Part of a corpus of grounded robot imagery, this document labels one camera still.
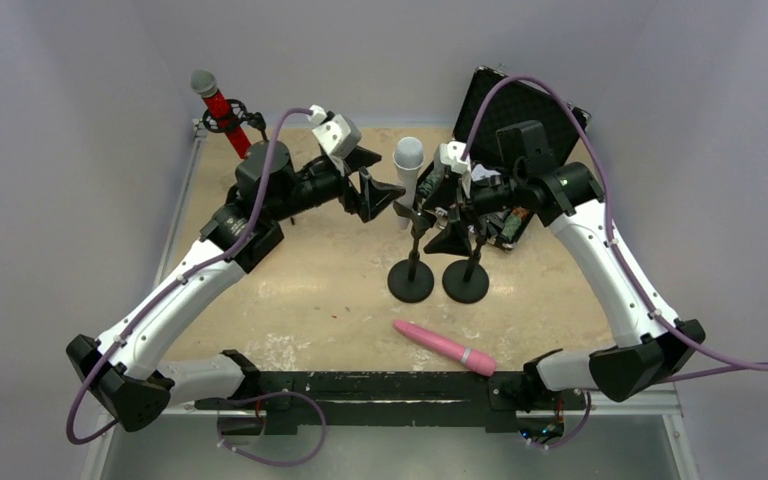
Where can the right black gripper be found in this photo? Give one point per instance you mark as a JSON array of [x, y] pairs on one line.
[[459, 204]]

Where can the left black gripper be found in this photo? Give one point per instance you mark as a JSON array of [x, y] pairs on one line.
[[351, 191]]

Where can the white microphone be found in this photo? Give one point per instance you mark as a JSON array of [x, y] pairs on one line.
[[408, 159]]

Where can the black round-base stand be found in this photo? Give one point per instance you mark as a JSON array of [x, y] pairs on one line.
[[411, 280], [466, 281]]

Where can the red glitter microphone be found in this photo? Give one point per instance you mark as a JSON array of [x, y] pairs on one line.
[[222, 115]]

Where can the black tripod shock mount stand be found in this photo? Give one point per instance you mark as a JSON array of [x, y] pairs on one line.
[[246, 132]]

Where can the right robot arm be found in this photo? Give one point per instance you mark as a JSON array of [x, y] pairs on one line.
[[651, 341]]

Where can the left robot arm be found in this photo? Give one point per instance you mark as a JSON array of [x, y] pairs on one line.
[[123, 368]]

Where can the white card deck box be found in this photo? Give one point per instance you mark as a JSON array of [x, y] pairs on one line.
[[479, 173]]

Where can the black poker chip case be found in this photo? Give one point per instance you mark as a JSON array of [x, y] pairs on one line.
[[514, 103]]

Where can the pink microphone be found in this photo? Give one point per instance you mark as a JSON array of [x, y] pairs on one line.
[[474, 360]]

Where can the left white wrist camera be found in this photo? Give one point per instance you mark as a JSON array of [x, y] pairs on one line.
[[336, 135]]

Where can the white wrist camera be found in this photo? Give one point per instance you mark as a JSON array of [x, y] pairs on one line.
[[453, 155], [336, 135]]

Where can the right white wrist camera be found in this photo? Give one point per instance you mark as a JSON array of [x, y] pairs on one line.
[[453, 155]]

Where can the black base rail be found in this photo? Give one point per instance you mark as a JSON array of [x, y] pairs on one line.
[[286, 400]]

